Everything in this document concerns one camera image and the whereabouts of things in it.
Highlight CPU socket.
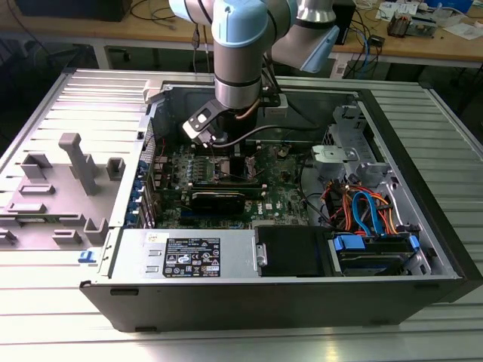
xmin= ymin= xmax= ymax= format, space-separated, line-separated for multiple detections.
xmin=213 ymin=154 xmax=253 ymax=182

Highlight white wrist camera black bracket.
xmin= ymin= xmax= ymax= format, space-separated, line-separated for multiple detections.
xmin=182 ymin=98 xmax=220 ymax=149

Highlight black graphics card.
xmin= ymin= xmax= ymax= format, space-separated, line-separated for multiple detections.
xmin=187 ymin=189 xmax=247 ymax=216

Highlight large black box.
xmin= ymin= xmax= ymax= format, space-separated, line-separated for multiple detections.
xmin=14 ymin=0 xmax=131 ymax=22

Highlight black upright box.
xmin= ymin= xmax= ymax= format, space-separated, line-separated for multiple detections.
xmin=334 ymin=0 xmax=358 ymax=46

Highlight black RAM slots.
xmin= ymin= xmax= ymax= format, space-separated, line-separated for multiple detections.
xmin=192 ymin=139 xmax=263 ymax=156

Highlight black RAM stick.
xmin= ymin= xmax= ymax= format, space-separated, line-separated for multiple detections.
xmin=190 ymin=179 xmax=264 ymax=192

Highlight black open PC case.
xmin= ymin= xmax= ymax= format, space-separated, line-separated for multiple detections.
xmin=78 ymin=77 xmax=483 ymax=333

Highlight hard disk in blue carrier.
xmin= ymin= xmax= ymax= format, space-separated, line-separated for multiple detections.
xmin=328 ymin=232 xmax=422 ymax=276

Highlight grey parts rack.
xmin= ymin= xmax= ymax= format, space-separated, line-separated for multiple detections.
xmin=0 ymin=131 xmax=125 ymax=252

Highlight black drive bay box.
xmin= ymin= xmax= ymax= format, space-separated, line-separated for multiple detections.
xmin=254 ymin=225 xmax=333 ymax=278

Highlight orange wire bundle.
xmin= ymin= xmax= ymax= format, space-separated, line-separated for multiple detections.
xmin=326 ymin=180 xmax=399 ymax=235

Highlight silver drive cage bracket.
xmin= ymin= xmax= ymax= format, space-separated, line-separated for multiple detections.
xmin=309 ymin=105 xmax=393 ymax=182

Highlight blue flat wire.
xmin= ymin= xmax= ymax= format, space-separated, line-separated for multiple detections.
xmin=352 ymin=191 xmax=382 ymax=237

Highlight metal heat sink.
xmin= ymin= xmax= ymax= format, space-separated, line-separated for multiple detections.
xmin=388 ymin=11 xmax=412 ymax=38

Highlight black camera cable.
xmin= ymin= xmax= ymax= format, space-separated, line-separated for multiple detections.
xmin=205 ymin=124 xmax=325 ymax=148

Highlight wooden workbench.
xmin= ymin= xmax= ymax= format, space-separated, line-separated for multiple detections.
xmin=0 ymin=0 xmax=483 ymax=69

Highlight white paper sheet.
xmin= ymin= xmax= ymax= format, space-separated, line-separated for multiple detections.
xmin=443 ymin=22 xmax=483 ymax=41

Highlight green motherboard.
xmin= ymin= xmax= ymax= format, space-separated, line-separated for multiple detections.
xmin=150 ymin=141 xmax=314 ymax=231

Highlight silver power supply unit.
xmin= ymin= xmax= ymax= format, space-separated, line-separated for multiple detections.
xmin=109 ymin=228 xmax=261 ymax=280

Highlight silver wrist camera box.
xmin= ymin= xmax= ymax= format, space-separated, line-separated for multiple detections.
xmin=260 ymin=88 xmax=291 ymax=118

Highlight copper coloured cable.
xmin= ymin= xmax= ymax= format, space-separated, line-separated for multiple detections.
xmin=235 ymin=94 xmax=261 ymax=121

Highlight green circuit board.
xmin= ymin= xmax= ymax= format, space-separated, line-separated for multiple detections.
xmin=411 ymin=14 xmax=438 ymax=37

